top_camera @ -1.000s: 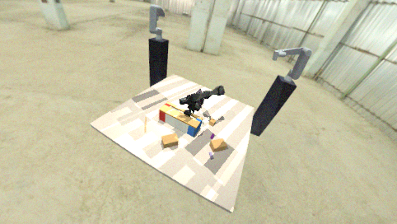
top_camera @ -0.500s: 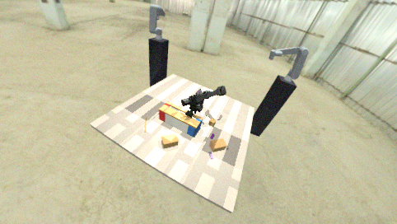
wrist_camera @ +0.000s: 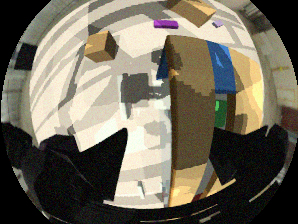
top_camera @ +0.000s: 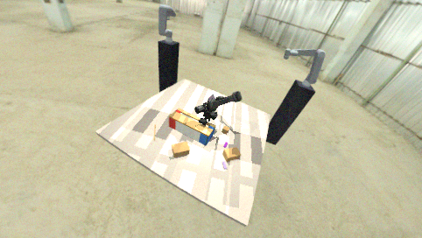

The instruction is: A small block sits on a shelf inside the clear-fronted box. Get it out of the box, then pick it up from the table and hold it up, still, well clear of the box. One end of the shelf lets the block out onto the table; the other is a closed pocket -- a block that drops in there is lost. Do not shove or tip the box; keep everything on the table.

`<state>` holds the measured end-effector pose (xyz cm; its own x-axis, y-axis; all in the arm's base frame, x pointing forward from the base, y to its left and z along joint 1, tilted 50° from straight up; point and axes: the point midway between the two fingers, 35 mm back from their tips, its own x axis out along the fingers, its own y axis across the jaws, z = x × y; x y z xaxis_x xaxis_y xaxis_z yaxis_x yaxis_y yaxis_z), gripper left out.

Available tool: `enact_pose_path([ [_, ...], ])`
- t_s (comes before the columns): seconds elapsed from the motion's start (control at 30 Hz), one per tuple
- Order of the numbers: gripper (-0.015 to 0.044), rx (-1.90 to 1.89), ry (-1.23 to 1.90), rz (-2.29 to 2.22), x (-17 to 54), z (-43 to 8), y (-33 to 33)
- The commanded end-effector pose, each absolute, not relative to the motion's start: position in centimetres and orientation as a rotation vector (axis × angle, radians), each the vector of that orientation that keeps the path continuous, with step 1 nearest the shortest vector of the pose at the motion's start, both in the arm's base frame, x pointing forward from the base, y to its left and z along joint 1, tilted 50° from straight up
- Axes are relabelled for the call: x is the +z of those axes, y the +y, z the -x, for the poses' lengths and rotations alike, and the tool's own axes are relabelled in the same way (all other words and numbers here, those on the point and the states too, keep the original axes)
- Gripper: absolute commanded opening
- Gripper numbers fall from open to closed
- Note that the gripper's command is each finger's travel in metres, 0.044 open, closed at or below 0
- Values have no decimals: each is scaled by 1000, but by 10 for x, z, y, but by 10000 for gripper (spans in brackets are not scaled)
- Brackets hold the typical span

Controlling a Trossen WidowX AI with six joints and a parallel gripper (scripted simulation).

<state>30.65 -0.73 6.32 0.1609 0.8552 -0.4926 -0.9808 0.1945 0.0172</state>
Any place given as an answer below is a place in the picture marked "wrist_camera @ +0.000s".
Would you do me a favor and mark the small green block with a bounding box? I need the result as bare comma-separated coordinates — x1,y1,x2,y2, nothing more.
214,99,227,128

